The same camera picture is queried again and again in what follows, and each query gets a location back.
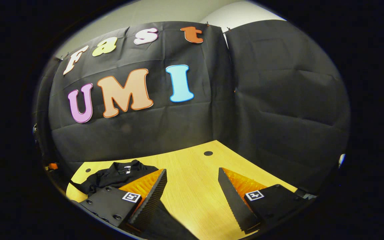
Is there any black backdrop cloth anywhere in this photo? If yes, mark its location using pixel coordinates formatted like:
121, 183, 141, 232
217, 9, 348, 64
34, 19, 351, 195

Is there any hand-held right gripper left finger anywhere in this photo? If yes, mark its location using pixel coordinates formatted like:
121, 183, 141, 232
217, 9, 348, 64
79, 168, 168, 234

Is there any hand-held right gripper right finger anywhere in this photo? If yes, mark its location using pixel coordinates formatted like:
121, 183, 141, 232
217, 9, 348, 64
218, 167, 312, 234

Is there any black buttoned jacket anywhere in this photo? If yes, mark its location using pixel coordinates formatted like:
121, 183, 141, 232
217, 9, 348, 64
69, 159, 199, 240

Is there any dark grey block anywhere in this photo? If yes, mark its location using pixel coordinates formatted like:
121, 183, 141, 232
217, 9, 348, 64
295, 188, 317, 200

